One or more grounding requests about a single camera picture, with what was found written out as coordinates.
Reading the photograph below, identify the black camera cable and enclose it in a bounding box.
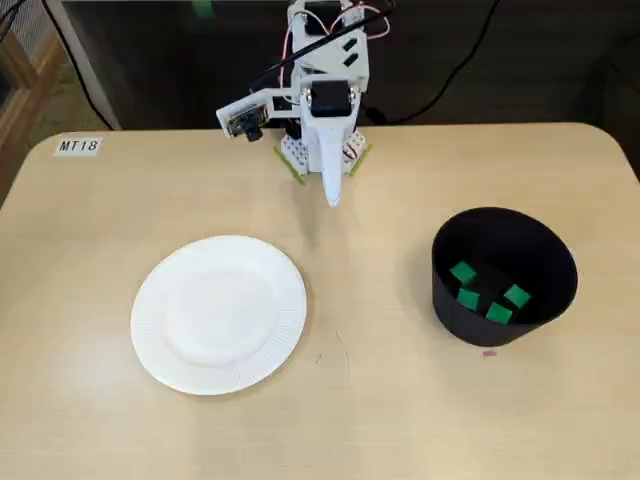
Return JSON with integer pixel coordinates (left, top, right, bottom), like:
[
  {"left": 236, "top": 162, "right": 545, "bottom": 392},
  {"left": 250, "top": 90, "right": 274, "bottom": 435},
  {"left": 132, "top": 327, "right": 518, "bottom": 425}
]
[{"left": 247, "top": 9, "right": 394, "bottom": 89}]

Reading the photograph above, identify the black power cable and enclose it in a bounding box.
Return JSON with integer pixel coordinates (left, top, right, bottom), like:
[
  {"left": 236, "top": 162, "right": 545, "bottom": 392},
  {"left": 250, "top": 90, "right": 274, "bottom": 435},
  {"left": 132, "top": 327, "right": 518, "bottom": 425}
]
[{"left": 357, "top": 0, "right": 501, "bottom": 125}]

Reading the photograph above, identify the black pot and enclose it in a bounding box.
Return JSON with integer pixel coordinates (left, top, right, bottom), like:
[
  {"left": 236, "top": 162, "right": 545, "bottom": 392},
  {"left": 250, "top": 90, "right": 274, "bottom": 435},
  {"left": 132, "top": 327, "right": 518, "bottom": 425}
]
[{"left": 430, "top": 206, "right": 580, "bottom": 348}]

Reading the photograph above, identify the wrist camera on white bracket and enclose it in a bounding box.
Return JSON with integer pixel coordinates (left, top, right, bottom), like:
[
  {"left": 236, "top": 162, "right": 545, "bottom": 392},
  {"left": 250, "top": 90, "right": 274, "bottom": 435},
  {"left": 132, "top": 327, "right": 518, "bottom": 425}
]
[{"left": 215, "top": 88, "right": 301, "bottom": 144}]

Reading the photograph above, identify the wooden furniture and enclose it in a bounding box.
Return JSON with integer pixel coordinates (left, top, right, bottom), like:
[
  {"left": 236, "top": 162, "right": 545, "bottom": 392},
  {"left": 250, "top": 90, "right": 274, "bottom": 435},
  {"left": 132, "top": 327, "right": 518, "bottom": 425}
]
[{"left": 0, "top": 19, "right": 69, "bottom": 201}]

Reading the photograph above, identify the thin black cable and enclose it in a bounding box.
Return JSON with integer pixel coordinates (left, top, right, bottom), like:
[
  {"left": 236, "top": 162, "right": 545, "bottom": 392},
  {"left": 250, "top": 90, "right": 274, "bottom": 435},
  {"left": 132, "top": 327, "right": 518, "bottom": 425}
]
[{"left": 39, "top": 0, "right": 115, "bottom": 130}]

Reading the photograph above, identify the white MT18 label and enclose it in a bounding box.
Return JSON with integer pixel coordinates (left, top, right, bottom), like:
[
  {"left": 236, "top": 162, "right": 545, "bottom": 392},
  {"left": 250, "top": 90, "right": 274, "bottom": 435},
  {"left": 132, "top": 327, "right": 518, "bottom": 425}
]
[{"left": 53, "top": 137, "right": 103, "bottom": 157}]

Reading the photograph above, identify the white paper plate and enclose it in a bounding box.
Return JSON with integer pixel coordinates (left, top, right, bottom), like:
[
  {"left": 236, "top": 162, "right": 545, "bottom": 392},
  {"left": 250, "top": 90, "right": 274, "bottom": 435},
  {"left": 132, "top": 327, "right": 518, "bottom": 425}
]
[{"left": 129, "top": 234, "right": 308, "bottom": 397}]

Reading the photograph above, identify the white furniture leg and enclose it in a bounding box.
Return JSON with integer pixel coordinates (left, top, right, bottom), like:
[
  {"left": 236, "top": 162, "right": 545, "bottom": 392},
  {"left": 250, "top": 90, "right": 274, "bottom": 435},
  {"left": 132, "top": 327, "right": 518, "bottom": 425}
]
[{"left": 47, "top": 0, "right": 122, "bottom": 131}]

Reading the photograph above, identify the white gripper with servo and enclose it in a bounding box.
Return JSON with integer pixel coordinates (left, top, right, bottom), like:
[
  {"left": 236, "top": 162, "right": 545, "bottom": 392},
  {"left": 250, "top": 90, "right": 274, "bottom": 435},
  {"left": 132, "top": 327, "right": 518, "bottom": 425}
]
[{"left": 297, "top": 73, "right": 371, "bottom": 208}]

